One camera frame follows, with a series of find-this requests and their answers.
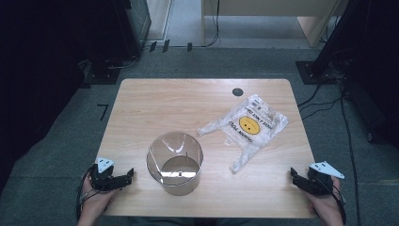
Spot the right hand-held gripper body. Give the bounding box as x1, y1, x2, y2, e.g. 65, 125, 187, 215
305, 160, 345, 197

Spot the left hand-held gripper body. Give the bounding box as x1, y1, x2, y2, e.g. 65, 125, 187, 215
88, 157, 120, 192

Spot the clear plastic bag yellow face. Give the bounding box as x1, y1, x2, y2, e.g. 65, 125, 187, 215
197, 93, 290, 174

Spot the person's left hand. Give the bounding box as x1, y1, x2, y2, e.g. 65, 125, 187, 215
78, 175, 121, 221

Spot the person's right hand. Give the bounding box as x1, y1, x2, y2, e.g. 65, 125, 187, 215
304, 176, 345, 226

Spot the glass-fronted dark cabinet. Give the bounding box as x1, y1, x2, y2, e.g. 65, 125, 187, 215
123, 0, 152, 59

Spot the light wooden desk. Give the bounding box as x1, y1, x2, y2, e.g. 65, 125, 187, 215
200, 0, 350, 49

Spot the left hand-held gripper cable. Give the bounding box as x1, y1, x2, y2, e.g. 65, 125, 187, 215
74, 165, 97, 220

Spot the hand-held gripper cable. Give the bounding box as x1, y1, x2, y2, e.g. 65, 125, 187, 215
74, 165, 97, 220
328, 183, 348, 226

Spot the right hand-held gripper cable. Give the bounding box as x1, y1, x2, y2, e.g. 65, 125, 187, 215
328, 183, 348, 226

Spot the long black floor cable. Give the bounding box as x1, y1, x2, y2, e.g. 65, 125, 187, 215
340, 90, 362, 226

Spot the black stand base plate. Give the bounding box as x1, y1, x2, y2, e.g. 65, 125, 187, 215
82, 64, 122, 86
295, 60, 342, 86

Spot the black hanging desk cable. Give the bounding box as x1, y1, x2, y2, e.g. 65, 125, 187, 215
202, 0, 221, 49

